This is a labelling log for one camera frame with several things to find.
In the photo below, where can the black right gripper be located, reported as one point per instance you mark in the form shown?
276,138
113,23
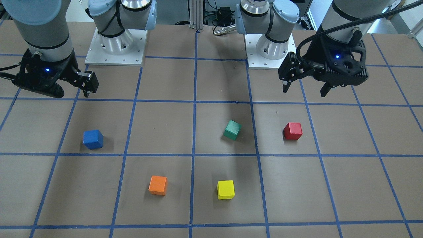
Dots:
67,67

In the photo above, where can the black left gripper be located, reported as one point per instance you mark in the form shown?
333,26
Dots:
316,52

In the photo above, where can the red wooden block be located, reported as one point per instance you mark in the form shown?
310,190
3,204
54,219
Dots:
293,131

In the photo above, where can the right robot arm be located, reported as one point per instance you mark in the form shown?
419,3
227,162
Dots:
50,55

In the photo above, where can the blue wooden block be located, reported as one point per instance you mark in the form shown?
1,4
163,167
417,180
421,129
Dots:
93,139

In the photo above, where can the green wooden block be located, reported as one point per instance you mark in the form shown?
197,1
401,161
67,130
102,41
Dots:
232,130

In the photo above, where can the orange wooden block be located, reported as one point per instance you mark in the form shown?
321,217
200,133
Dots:
158,185

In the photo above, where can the yellow wooden block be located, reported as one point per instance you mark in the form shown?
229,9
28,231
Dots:
225,189

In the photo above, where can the silver cylindrical connector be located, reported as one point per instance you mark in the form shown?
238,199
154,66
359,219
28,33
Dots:
225,30

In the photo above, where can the black electronics box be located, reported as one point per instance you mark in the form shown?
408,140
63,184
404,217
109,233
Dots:
223,14

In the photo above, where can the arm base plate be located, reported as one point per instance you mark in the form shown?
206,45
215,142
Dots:
127,49
264,54

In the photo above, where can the aluminium frame post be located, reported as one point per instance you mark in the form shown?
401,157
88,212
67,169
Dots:
196,14

